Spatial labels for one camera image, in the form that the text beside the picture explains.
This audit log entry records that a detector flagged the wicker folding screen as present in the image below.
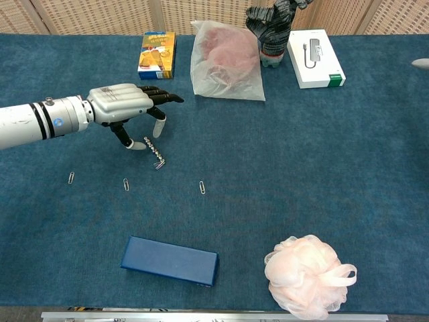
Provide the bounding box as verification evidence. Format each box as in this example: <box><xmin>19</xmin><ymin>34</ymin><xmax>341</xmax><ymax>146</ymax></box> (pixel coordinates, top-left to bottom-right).
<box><xmin>0</xmin><ymin>0</ymin><xmax>429</xmax><ymax>36</ymax></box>

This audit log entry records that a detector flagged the white bag with pink mesh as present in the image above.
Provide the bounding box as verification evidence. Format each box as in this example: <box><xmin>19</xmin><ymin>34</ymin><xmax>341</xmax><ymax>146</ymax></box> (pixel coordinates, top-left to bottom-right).
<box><xmin>190</xmin><ymin>19</ymin><xmax>266</xmax><ymax>102</ymax></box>

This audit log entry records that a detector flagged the blue rectangular box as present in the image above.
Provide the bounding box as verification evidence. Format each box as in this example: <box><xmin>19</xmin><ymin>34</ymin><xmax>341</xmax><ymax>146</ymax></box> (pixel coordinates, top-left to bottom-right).
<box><xmin>120</xmin><ymin>235</ymin><xmax>220</xmax><ymax>288</ymax></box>

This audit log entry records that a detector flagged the grey knit work glove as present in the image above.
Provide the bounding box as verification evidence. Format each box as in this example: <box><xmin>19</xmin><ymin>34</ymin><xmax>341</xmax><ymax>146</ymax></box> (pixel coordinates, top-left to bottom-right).
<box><xmin>245</xmin><ymin>0</ymin><xmax>314</xmax><ymax>57</ymax></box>

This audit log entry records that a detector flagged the yellow snack box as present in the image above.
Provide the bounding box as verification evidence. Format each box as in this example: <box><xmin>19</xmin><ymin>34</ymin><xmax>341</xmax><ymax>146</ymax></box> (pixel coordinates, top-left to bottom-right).
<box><xmin>137</xmin><ymin>32</ymin><xmax>177</xmax><ymax>81</ymax></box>

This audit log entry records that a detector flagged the clear plastic bottle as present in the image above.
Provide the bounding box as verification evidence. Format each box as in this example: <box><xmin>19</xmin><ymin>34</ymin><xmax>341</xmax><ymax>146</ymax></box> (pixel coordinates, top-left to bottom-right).
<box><xmin>260</xmin><ymin>50</ymin><xmax>286</xmax><ymax>68</ymax></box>

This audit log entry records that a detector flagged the blue felt table cover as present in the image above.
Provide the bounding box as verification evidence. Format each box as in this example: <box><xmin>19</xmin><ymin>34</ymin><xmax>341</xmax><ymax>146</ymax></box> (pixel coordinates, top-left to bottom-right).
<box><xmin>0</xmin><ymin>32</ymin><xmax>429</xmax><ymax>311</ymax></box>

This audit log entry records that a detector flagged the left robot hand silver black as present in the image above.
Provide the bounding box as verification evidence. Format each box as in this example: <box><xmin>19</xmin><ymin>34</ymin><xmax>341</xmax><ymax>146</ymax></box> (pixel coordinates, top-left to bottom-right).
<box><xmin>86</xmin><ymin>83</ymin><xmax>185</xmax><ymax>151</ymax></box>

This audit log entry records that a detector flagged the silver metal bead chain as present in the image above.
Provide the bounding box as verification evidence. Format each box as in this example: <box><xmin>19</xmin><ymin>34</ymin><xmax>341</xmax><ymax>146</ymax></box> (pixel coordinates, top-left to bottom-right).
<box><xmin>143</xmin><ymin>136</ymin><xmax>166</xmax><ymax>166</ymax></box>

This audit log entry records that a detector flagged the pink mesh bath pouf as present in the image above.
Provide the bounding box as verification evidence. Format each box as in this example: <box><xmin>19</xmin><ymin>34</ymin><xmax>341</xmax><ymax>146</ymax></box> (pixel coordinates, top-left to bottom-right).
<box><xmin>263</xmin><ymin>234</ymin><xmax>358</xmax><ymax>321</ymax></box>

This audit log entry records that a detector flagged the white USB hub box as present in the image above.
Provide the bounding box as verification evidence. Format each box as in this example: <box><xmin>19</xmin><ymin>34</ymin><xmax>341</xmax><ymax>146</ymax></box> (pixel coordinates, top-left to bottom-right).
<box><xmin>287</xmin><ymin>29</ymin><xmax>347</xmax><ymax>90</ymax></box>

